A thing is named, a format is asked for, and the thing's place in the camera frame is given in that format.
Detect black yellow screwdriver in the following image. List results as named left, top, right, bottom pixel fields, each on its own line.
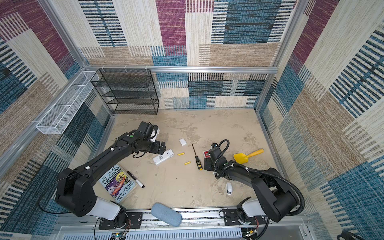
left=192, top=145, right=203, bottom=171

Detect white remote control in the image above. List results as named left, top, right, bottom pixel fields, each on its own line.
left=153, top=149, right=175, bottom=166

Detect white battery cover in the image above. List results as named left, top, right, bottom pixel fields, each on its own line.
left=179, top=139, right=187, bottom=146

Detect red remote control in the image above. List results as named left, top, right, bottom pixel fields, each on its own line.
left=204, top=151, right=211, bottom=159

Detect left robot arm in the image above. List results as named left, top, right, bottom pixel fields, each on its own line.
left=55, top=122, right=166, bottom=227

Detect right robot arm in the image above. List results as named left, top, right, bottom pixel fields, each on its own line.
left=204, top=140, right=305, bottom=222

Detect yellow plastic shovel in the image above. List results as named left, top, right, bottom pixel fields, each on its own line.
left=234, top=149, right=264, bottom=164

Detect black white marker pen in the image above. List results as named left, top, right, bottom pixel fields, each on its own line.
left=127, top=171, right=145, bottom=189

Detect colourful paperback book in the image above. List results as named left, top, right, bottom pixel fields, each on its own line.
left=99, top=165, right=138, bottom=204

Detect blue grey oval pouch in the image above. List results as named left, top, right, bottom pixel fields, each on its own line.
left=151, top=203, right=183, bottom=227

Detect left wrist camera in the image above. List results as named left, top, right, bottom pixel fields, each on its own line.
left=150, top=125, right=160, bottom=142

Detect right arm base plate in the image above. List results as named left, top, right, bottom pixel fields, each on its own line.
left=219, top=209, right=266, bottom=226

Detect black wire shelf rack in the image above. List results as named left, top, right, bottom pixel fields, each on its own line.
left=91, top=69, right=160, bottom=115

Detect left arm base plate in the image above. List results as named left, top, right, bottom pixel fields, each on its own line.
left=98, top=212, right=143, bottom=230

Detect white wire mesh basket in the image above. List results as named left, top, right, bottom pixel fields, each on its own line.
left=36, top=71, right=96, bottom=135

